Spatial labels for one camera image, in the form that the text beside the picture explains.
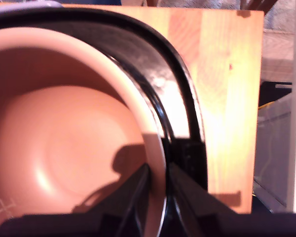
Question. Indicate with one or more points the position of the grey plastic storage box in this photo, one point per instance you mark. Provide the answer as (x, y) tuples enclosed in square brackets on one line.
[(273, 153)]

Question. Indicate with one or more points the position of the black cooking pot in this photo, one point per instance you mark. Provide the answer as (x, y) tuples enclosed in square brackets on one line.
[(71, 138)]

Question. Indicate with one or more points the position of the black Philips rice cooker body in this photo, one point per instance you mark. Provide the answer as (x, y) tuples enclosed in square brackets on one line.
[(148, 64)]

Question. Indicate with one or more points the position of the wooden chair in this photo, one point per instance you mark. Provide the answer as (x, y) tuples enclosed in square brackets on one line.
[(256, 4)]

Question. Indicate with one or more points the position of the black box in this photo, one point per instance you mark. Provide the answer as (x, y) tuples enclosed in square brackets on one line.
[(273, 92)]

